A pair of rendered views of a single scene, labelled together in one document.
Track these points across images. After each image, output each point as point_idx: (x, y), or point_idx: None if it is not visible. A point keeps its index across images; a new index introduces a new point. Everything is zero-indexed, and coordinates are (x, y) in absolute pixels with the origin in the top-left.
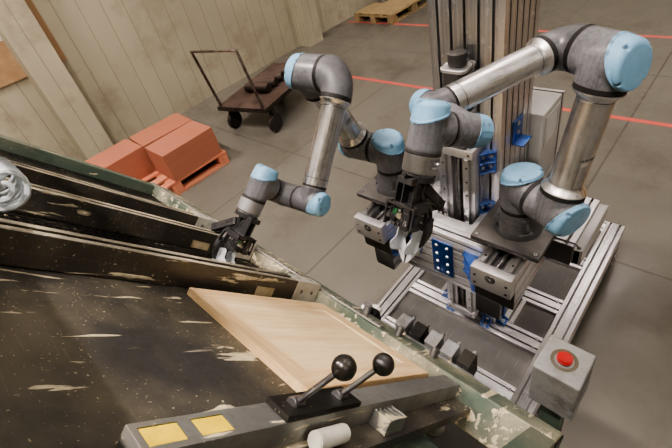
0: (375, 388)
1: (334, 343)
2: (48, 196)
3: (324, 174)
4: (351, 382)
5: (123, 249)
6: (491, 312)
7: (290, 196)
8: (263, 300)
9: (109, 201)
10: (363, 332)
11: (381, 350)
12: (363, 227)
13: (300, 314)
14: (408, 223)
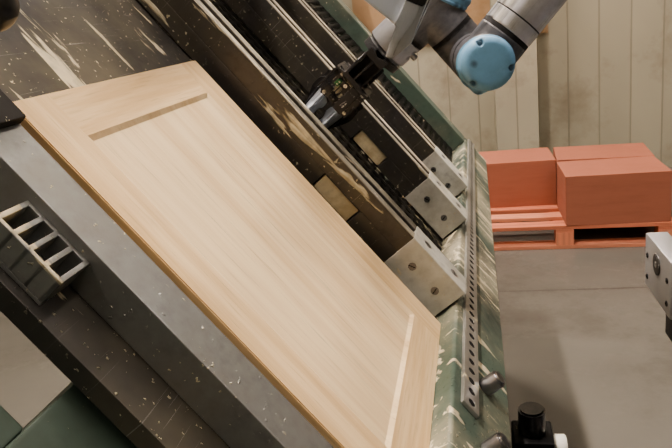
0: (114, 230)
1: (283, 271)
2: None
3: (524, 2)
4: (130, 224)
5: None
6: None
7: (458, 43)
8: (294, 178)
9: (323, 48)
10: (422, 383)
11: (388, 405)
12: (652, 264)
13: (329, 242)
14: None
